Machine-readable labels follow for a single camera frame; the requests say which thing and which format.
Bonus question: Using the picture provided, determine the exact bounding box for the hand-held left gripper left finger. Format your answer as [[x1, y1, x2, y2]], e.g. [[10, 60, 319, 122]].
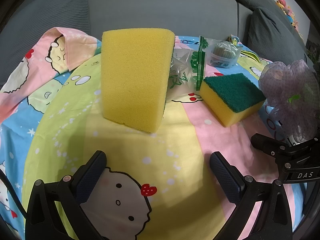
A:
[[25, 150, 108, 240]]

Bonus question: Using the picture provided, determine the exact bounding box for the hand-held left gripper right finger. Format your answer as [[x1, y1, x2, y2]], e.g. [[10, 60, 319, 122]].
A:
[[209, 151, 293, 240]]

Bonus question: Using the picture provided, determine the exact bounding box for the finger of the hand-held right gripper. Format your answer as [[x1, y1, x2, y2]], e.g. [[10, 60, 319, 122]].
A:
[[251, 134, 295, 157]]

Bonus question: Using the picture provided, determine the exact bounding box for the yellow sponge with green scourer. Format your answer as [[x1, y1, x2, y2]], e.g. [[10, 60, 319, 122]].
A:
[[200, 73, 267, 127], [101, 27, 175, 133]]

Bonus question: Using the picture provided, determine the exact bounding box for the clear green-printed steel wool packet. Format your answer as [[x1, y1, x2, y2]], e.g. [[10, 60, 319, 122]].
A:
[[166, 35, 213, 103], [209, 39, 243, 68]]

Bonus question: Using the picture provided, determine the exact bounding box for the purple mesh bath pouf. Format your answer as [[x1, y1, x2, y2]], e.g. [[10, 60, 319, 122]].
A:
[[258, 59, 320, 144]]

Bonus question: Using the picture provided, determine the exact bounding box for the cartoon printed blanket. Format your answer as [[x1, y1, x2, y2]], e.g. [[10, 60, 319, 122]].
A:
[[0, 26, 310, 240]]

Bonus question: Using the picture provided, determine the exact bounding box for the grey throw cushion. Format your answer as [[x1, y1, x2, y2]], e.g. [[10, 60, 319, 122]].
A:
[[249, 7, 310, 63]]

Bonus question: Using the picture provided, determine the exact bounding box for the pile of plush toys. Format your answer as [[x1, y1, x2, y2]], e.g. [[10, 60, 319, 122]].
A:
[[261, 0, 304, 34]]

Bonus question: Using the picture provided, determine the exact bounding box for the grey sofa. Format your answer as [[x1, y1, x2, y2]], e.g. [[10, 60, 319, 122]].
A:
[[0, 0, 320, 85]]

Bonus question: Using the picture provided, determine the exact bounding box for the black cable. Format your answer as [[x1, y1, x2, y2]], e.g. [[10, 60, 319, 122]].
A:
[[0, 169, 28, 220]]

